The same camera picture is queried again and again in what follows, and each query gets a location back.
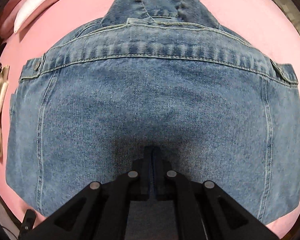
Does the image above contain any pink fleece bed blanket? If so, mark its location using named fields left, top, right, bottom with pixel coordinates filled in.
left=0, top=0, right=300, bottom=237

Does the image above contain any blue denim jacket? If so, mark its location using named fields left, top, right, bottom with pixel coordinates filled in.
left=6, top=0, right=300, bottom=238

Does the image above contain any white pink pillow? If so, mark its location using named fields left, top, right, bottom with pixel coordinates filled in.
left=13, top=0, right=91, bottom=34

